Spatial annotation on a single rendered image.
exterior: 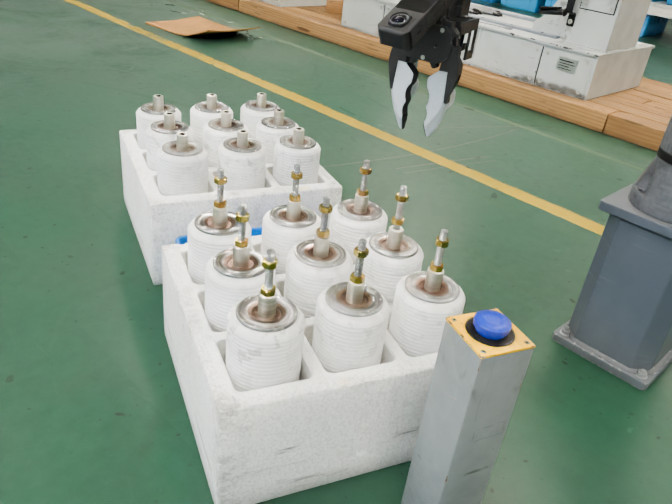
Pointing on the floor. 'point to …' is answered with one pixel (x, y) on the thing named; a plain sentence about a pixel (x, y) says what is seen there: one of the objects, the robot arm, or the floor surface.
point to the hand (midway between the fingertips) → (413, 124)
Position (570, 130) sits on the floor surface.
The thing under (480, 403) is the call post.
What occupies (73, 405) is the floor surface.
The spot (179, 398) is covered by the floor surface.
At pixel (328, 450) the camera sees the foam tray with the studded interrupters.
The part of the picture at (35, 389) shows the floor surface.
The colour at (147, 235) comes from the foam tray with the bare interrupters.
